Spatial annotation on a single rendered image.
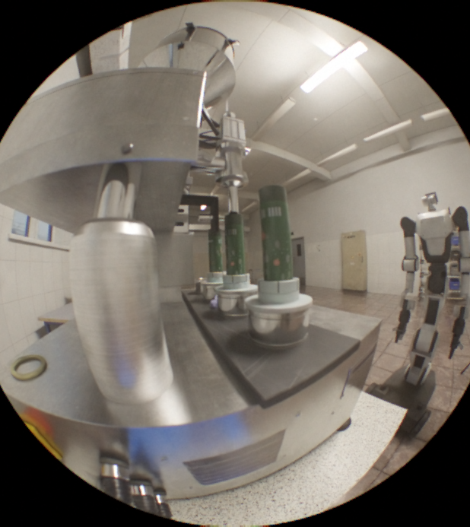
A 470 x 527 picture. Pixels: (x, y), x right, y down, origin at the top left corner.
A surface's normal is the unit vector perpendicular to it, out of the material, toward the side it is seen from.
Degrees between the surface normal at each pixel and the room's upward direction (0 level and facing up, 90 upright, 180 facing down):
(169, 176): 180
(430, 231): 90
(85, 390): 0
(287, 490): 0
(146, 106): 90
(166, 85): 90
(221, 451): 90
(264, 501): 0
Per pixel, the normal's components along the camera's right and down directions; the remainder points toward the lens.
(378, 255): -0.92, 0.04
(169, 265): 0.39, -0.01
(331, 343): -0.04, -1.00
